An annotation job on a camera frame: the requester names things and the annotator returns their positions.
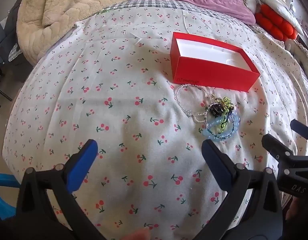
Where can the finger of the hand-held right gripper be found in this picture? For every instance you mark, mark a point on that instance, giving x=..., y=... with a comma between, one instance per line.
x=275, y=145
x=303, y=128

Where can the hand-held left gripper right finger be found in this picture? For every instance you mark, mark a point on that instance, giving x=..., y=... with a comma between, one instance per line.
x=214, y=160

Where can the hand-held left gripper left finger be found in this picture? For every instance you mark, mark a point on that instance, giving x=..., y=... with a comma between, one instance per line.
x=86, y=160

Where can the black hair clip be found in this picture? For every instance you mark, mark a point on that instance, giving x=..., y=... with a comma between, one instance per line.
x=216, y=110

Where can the red cardboard box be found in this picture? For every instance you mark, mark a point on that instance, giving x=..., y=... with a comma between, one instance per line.
x=206, y=75

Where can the person's right hand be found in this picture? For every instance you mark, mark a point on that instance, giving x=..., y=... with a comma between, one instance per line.
x=294, y=207

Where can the cherry print bedsheet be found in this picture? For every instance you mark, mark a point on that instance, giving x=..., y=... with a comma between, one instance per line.
x=118, y=80

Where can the blue plastic stool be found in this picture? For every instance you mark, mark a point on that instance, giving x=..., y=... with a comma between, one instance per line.
x=3, y=205

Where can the orange pumpkin cushion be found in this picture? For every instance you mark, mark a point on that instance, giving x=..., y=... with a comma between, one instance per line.
x=274, y=22

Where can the checked cloth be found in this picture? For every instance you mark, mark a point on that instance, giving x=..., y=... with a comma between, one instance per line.
x=15, y=52

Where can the beige fleece blanket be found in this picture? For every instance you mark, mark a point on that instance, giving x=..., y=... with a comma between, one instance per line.
x=56, y=10

